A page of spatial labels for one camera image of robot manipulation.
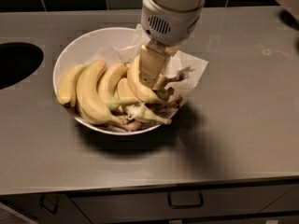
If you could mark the black drawer handle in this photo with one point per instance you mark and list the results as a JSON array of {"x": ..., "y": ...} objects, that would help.
[{"x": 185, "y": 199}]

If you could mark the white paper sheet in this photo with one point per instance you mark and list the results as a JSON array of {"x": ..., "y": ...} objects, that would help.
[{"x": 187, "y": 62}]

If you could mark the dark round sink hole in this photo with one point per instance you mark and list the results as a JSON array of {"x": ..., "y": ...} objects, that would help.
[{"x": 18, "y": 60}]

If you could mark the black left cabinet handle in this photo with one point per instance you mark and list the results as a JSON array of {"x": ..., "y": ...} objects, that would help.
[{"x": 49, "y": 203}]

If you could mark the white ceramic bowl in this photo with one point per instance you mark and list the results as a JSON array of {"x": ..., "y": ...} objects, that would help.
[{"x": 73, "y": 54}]

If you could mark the large yellow banana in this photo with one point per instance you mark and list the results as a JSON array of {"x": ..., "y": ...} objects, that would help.
[{"x": 90, "y": 106}]

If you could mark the long right yellow banana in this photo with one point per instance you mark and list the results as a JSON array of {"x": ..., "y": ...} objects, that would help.
[{"x": 147, "y": 95}]

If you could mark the grey cabinet drawer front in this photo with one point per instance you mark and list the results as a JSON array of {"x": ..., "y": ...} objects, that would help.
[{"x": 227, "y": 202}]

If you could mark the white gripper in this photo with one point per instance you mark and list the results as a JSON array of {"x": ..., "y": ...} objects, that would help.
[{"x": 170, "y": 24}]

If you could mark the small lower yellow banana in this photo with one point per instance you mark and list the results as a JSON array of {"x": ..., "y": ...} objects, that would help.
[{"x": 138, "y": 110}]

